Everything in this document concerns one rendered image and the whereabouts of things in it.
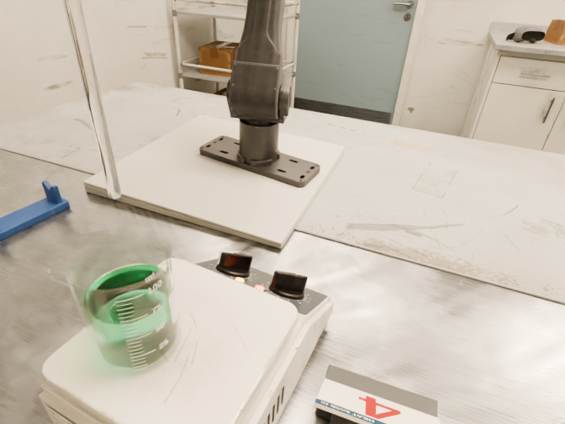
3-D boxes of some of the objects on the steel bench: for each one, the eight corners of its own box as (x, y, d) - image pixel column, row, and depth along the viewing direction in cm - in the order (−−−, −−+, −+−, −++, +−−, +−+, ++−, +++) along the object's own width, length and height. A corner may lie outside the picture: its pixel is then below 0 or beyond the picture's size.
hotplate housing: (222, 273, 41) (218, 214, 37) (332, 318, 37) (343, 256, 33) (32, 477, 24) (-16, 411, 20) (193, 604, 20) (177, 555, 16)
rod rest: (55, 199, 53) (48, 177, 51) (71, 207, 51) (64, 183, 49) (-22, 235, 45) (-35, 210, 43) (-7, 244, 44) (-19, 219, 42)
